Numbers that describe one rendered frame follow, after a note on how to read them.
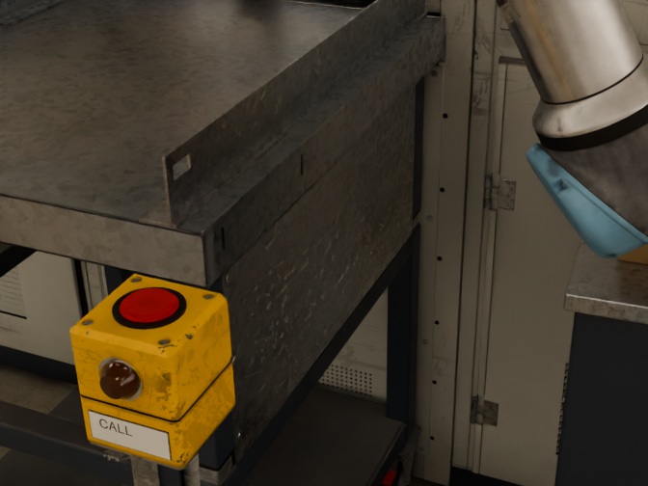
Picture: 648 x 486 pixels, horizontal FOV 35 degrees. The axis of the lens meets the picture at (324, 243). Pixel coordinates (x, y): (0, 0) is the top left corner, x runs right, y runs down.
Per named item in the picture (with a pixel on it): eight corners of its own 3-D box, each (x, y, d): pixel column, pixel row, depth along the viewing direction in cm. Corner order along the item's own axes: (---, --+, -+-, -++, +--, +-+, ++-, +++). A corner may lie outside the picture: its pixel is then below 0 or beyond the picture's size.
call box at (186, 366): (182, 475, 71) (168, 351, 66) (84, 445, 73) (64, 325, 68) (238, 406, 77) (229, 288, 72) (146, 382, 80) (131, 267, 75)
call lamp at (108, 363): (134, 417, 68) (128, 374, 66) (91, 404, 69) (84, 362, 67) (146, 404, 69) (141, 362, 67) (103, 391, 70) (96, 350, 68)
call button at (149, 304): (160, 342, 69) (158, 322, 68) (109, 330, 70) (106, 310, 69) (191, 311, 72) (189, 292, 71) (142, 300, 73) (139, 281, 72)
